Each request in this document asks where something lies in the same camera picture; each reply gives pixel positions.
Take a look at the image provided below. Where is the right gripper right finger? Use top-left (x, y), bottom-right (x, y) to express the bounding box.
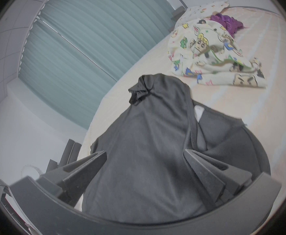
top-left (183, 149), bottom-right (252, 205)

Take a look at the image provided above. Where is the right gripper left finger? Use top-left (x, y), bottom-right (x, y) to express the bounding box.
top-left (36, 151), bottom-right (107, 206)

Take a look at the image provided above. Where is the black T-shirt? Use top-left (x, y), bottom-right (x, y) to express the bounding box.
top-left (80, 74), bottom-right (272, 224)

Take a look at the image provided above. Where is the bed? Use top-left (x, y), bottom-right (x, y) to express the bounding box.
top-left (74, 0), bottom-right (286, 212)

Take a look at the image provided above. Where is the blue-green curtain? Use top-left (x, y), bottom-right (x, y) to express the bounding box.
top-left (18, 19), bottom-right (117, 130)
top-left (36, 0), bottom-right (177, 81)

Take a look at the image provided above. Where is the white printed pyjama garment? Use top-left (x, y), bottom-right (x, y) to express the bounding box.
top-left (168, 19), bottom-right (267, 89)

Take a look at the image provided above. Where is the purple garment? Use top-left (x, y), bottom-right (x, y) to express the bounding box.
top-left (210, 13), bottom-right (244, 39)

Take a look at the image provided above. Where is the grey bedside table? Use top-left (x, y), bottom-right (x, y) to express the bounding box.
top-left (169, 6), bottom-right (185, 31)

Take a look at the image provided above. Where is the white printed pillow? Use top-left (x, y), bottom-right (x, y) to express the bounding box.
top-left (175, 1), bottom-right (230, 27)

